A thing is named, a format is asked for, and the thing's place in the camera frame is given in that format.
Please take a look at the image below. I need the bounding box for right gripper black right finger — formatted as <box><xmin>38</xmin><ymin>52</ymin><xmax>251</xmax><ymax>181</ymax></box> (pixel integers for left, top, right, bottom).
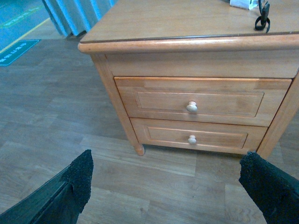
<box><xmin>239</xmin><ymin>152</ymin><xmax>299</xmax><ymax>224</ymax></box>

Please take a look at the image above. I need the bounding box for green floor sign sticker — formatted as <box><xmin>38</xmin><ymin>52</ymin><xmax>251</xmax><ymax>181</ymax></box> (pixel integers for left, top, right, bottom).
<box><xmin>0</xmin><ymin>39</ymin><xmax>40</xmax><ymax>66</ymax></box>

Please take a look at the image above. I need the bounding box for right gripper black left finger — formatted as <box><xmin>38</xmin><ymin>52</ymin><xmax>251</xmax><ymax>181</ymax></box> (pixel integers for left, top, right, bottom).
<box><xmin>0</xmin><ymin>149</ymin><xmax>93</xmax><ymax>224</ymax></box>

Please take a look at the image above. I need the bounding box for wooden drawer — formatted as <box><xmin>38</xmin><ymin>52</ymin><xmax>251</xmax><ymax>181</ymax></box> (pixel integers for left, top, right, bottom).
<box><xmin>131</xmin><ymin>118</ymin><xmax>267</xmax><ymax>154</ymax></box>
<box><xmin>114</xmin><ymin>77</ymin><xmax>292</xmax><ymax>126</ymax></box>

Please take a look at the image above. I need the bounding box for wooden nightstand cabinet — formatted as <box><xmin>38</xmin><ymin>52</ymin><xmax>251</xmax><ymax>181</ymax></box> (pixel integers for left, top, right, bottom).
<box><xmin>78</xmin><ymin>0</ymin><xmax>299</xmax><ymax>158</ymax></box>

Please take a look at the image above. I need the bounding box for white power adapter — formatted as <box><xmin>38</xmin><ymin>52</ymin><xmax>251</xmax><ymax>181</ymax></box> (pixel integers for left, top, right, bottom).
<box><xmin>230</xmin><ymin>0</ymin><xmax>258</xmax><ymax>10</ymax></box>

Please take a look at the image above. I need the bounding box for black usb cable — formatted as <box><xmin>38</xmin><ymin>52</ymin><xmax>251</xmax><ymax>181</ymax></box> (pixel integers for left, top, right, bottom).
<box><xmin>254</xmin><ymin>0</ymin><xmax>271</xmax><ymax>33</ymax></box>

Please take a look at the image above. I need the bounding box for grey pleated curtain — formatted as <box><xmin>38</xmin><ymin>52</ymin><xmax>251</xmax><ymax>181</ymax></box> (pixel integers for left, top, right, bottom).
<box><xmin>42</xmin><ymin>0</ymin><xmax>117</xmax><ymax>37</ymax></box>

